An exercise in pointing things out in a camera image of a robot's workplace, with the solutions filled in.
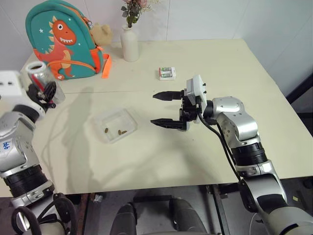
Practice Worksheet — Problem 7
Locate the clear plastic jar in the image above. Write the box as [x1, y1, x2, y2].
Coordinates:
[25, 61, 67, 104]

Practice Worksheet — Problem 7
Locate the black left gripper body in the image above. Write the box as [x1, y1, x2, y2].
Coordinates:
[27, 84, 56, 109]

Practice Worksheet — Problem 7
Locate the black metal table frame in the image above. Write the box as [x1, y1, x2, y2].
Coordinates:
[204, 184, 232, 235]

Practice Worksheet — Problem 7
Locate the dark rounded shape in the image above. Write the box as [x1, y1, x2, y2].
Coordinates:
[115, 203, 140, 235]
[169, 198, 209, 235]

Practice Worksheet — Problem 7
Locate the pink flower bouquet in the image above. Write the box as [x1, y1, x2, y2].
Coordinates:
[121, 0, 165, 28]

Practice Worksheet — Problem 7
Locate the clear plastic tray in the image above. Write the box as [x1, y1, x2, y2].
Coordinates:
[91, 108, 139, 144]

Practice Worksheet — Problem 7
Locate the white battery pack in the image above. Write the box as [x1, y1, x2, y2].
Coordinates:
[156, 66, 178, 82]

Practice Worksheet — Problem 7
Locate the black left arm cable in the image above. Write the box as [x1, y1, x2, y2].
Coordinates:
[10, 192, 77, 235]

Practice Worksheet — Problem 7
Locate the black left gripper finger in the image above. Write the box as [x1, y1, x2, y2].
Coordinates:
[43, 81, 58, 102]

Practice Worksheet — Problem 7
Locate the white ceramic vase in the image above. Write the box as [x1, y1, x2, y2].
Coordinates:
[120, 25, 139, 63]

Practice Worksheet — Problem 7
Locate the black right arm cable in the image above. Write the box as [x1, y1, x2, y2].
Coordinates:
[197, 112, 246, 182]

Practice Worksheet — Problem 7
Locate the black object beside table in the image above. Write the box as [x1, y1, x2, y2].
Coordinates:
[285, 72, 313, 114]

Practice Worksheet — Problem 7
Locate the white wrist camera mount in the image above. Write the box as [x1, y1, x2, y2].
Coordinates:
[0, 70, 47, 118]
[186, 74, 207, 123]

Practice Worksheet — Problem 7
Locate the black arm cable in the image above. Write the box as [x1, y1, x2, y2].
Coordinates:
[197, 112, 246, 182]
[10, 192, 77, 235]

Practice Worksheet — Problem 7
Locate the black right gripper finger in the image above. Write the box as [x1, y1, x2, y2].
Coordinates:
[152, 91, 183, 102]
[150, 118, 183, 131]

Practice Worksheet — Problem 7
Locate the beige plush bear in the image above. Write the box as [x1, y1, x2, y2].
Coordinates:
[90, 22, 113, 47]

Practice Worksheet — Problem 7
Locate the teal dinosaur backpack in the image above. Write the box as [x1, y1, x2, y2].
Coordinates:
[25, 0, 113, 81]

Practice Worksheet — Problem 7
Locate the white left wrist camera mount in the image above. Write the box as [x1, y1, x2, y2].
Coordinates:
[0, 70, 47, 118]

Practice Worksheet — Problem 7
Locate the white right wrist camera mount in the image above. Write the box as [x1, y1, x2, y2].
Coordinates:
[186, 74, 207, 123]

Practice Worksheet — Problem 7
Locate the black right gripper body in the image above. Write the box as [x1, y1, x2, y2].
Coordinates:
[179, 89, 203, 132]

